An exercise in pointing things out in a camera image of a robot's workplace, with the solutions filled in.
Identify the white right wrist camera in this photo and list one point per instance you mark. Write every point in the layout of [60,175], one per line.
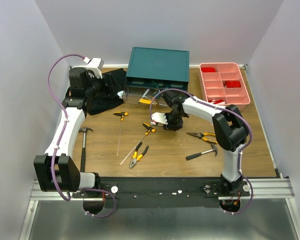
[158,119]

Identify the teal drawer cabinet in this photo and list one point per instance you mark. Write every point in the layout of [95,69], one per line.
[168,68]

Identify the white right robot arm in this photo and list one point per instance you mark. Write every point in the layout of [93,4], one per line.
[230,128]

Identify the yellow black T-handle long driver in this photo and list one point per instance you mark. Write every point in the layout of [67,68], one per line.
[122,115]

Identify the yellow black combination pliers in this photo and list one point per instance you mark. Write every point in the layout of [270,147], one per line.
[137,157]

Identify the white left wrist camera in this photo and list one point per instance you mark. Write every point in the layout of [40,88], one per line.
[95,65]

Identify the yellow long nose pliers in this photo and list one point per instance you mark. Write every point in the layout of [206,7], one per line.
[203,136]

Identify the silver T-handle wrench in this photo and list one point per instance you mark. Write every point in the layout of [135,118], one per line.
[145,94]

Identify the red white item lower compartment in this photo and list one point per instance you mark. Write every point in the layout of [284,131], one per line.
[217,101]

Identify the red block top compartment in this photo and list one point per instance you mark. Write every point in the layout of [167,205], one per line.
[208,69]

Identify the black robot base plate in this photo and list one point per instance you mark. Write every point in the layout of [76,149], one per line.
[163,192]

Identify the green screwdriver long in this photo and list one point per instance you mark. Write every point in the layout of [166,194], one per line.
[156,86]

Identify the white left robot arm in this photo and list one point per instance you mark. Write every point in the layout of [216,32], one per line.
[90,93]

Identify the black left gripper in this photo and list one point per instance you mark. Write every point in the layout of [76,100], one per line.
[112,89]

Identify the clear drawer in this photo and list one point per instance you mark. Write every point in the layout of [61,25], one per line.
[132,95]

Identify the pink compartment tray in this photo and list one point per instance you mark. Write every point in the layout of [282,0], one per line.
[222,83]

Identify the yellow black long rod driver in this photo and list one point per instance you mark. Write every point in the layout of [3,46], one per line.
[149,129]

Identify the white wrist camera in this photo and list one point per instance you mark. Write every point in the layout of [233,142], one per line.
[158,119]
[95,65]

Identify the yellow screwdriver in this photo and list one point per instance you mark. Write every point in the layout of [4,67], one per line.
[145,101]

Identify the red block middle compartment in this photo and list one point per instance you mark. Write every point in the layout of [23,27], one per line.
[232,84]

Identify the red block compartment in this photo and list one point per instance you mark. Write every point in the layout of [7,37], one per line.
[232,84]
[208,69]

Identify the black handled claw hammer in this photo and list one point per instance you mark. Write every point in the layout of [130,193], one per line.
[213,149]

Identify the black cloth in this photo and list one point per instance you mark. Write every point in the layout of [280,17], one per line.
[102,102]

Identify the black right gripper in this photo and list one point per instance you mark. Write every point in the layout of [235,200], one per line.
[166,96]

